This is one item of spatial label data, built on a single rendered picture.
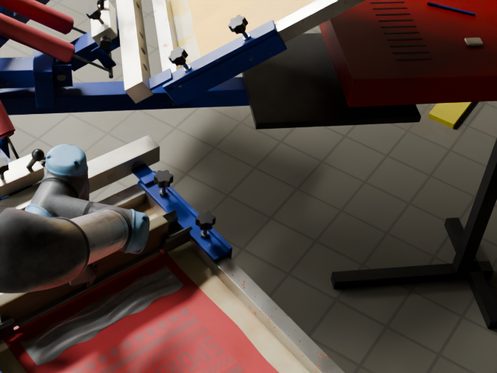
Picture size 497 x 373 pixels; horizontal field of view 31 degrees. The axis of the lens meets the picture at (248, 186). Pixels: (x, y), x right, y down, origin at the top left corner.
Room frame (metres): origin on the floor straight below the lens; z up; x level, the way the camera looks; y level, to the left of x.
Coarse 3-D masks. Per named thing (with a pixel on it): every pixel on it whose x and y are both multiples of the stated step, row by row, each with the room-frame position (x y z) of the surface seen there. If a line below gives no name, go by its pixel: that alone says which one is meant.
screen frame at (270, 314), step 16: (128, 192) 1.50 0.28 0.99; (144, 192) 1.50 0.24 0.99; (128, 208) 1.47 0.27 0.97; (160, 208) 1.46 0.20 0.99; (192, 240) 1.37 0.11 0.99; (208, 256) 1.33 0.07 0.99; (224, 272) 1.28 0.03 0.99; (240, 272) 1.29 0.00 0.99; (240, 288) 1.25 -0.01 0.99; (256, 288) 1.25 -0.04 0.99; (256, 304) 1.21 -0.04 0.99; (272, 304) 1.21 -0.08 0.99; (272, 320) 1.17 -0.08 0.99; (288, 320) 1.17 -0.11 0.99; (288, 336) 1.13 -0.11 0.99; (304, 336) 1.14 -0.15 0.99; (304, 352) 1.10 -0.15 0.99; (320, 352) 1.10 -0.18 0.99; (320, 368) 1.06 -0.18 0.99; (336, 368) 1.07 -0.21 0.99
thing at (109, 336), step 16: (64, 304) 1.18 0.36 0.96; (80, 304) 1.18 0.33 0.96; (48, 320) 1.13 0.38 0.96; (16, 336) 1.09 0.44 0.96; (32, 336) 1.09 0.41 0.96; (96, 336) 1.11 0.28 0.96; (112, 336) 1.11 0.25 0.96; (16, 352) 1.05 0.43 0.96; (64, 352) 1.06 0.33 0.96; (80, 352) 1.06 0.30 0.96; (96, 352) 1.07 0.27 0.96; (32, 368) 1.01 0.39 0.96; (48, 368) 1.02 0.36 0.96; (64, 368) 1.02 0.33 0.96
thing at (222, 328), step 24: (144, 264) 1.31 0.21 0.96; (168, 264) 1.32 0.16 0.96; (96, 288) 1.23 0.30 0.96; (120, 288) 1.24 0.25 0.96; (192, 288) 1.26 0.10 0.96; (144, 312) 1.18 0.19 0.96; (168, 312) 1.19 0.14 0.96; (192, 312) 1.19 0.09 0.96; (216, 312) 1.20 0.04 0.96; (216, 336) 1.14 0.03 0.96; (240, 336) 1.15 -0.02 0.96; (240, 360) 1.09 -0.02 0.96; (264, 360) 1.09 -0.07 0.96
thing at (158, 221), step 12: (156, 228) 1.33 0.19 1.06; (168, 228) 1.35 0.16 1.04; (156, 240) 1.33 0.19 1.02; (120, 252) 1.27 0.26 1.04; (144, 252) 1.31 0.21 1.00; (108, 264) 1.25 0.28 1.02; (120, 264) 1.27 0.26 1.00; (96, 276) 1.23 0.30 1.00; (60, 288) 1.17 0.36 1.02; (72, 288) 1.19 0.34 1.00; (0, 300) 1.09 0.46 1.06; (12, 300) 1.10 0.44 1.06; (24, 300) 1.11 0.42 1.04; (36, 300) 1.13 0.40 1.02; (48, 300) 1.15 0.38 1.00; (0, 312) 1.08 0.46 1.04; (12, 312) 1.09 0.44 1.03; (24, 312) 1.11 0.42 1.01
